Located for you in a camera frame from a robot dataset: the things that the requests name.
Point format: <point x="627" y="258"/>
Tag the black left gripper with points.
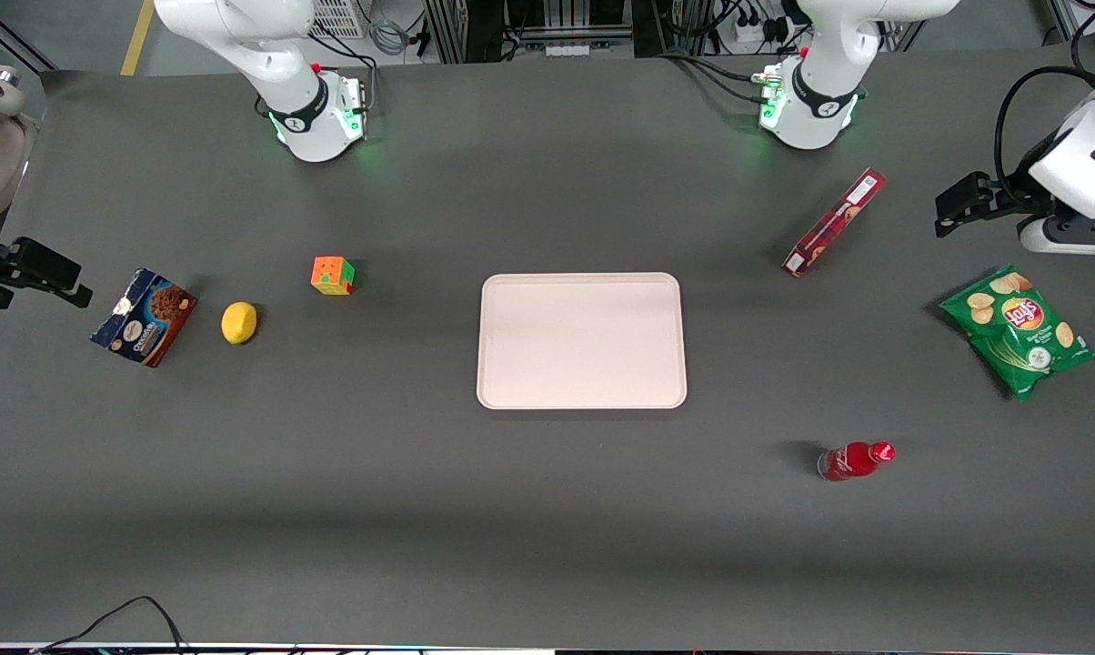
<point x="1001" y="202"/>

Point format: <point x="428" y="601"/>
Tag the red cookie box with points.
<point x="834" y="223"/>

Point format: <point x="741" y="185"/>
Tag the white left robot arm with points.
<point x="816" y="118"/>

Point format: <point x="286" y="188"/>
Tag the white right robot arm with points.
<point x="316" y="123"/>

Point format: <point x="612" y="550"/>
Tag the blue chocolate cookie box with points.
<point x="147" y="318"/>

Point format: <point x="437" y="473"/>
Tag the white perforated box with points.
<point x="338" y="16"/>

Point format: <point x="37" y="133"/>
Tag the white plastic tray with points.
<point x="575" y="341"/>

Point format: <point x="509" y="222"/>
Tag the green chips bag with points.
<point x="1020" y="337"/>

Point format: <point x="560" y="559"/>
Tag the yellow lemon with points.
<point x="238" y="323"/>

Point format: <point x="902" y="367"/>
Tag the white power strip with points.
<point x="749" y="32"/>

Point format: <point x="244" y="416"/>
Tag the red soda bottle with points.
<point x="852" y="461"/>

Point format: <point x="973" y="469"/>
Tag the orange green puzzle cube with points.
<point x="332" y="276"/>

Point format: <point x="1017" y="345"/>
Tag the black equipment rack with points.
<point x="475" y="27"/>

